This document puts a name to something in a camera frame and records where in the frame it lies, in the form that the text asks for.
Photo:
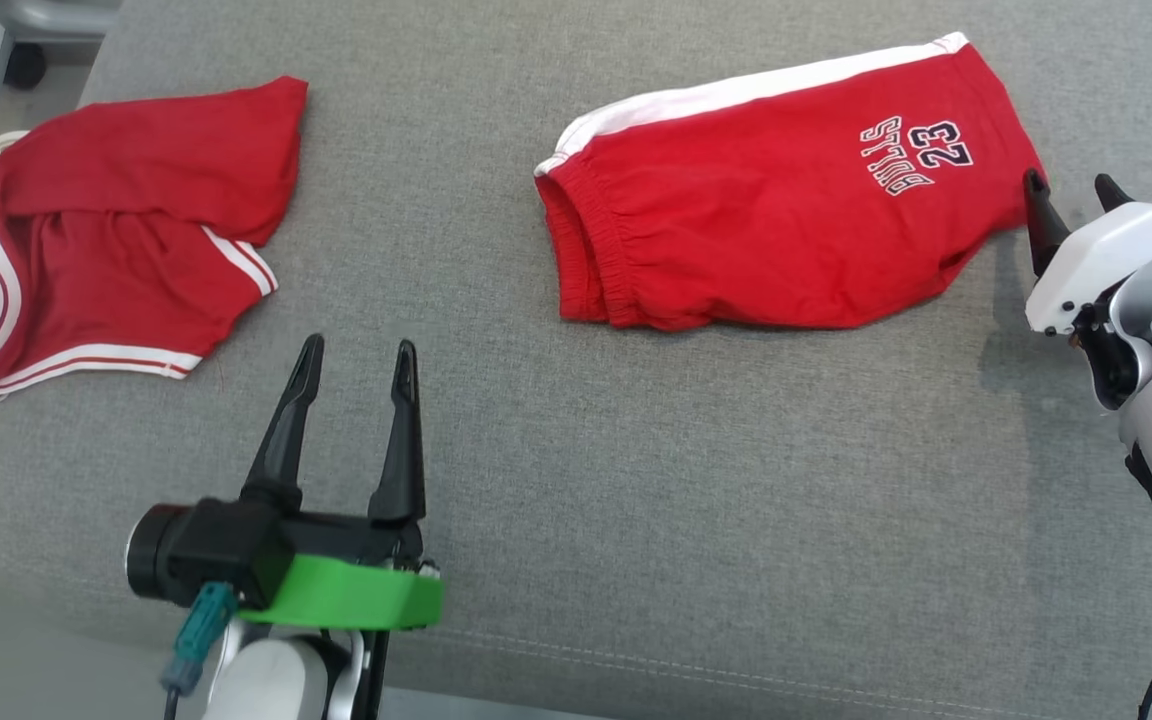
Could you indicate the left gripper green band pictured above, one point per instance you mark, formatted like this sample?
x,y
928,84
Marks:
x,y
356,595

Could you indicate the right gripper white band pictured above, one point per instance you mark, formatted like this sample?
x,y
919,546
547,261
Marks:
x,y
1101,255

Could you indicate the red shorts white stripe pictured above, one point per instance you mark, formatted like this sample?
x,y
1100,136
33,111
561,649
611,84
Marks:
x,y
766,210

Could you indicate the red white basketball jersey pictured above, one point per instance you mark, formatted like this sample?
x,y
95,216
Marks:
x,y
136,200

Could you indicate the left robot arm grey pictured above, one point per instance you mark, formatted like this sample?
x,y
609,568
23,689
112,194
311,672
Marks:
x,y
276,680

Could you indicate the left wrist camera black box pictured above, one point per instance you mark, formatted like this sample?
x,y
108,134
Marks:
x,y
226,550

